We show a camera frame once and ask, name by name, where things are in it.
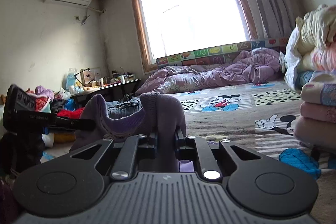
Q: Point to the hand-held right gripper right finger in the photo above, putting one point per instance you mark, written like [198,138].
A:
[179,142]

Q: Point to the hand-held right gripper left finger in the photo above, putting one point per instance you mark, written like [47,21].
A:
[153,144]

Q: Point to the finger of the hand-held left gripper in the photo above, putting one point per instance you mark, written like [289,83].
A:
[76,124]

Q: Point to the purple sweatshirt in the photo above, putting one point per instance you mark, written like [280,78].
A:
[162,111]

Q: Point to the black clothes pile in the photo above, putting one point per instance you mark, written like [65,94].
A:
[58,107]

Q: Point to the person's left hand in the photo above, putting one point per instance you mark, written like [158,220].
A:
[23,150]

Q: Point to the mustard knit garment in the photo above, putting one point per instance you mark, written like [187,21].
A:
[64,137]

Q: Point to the blue plastic bag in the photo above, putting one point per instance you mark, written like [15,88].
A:
[69,104]

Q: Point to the red patterned bag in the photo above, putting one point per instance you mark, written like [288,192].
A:
[42,104]

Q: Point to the white fleece garment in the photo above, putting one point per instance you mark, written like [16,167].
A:
[48,138]

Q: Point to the purple fluffy cloth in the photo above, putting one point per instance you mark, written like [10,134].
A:
[44,91]

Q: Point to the denim jeans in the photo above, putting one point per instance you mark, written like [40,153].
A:
[126,108]

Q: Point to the light blue packet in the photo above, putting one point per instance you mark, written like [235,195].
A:
[71,79]

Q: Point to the black desk lamp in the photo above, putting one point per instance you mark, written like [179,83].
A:
[81,75]

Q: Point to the white picture board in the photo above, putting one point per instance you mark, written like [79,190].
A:
[94,75]

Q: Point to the clutter of small desk items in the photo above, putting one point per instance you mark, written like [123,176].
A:
[113,80]

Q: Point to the dark desk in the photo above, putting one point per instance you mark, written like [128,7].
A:
[118,85]

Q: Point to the purple duvet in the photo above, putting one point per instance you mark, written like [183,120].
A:
[210,77]

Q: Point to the person's maroon clothing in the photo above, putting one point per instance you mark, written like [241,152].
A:
[8,200]

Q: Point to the colourful letter foam mat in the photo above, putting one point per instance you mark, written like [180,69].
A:
[210,52]

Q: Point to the window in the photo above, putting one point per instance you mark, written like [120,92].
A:
[191,8]

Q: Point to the beige folded garment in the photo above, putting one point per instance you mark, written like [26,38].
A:
[315,132]

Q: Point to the pink folded garment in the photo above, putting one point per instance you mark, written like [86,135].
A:
[317,112]

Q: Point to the cream printed folded sweatshirt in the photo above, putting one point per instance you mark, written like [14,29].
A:
[320,92]

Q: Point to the cream quilt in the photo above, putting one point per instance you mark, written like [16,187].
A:
[317,27]

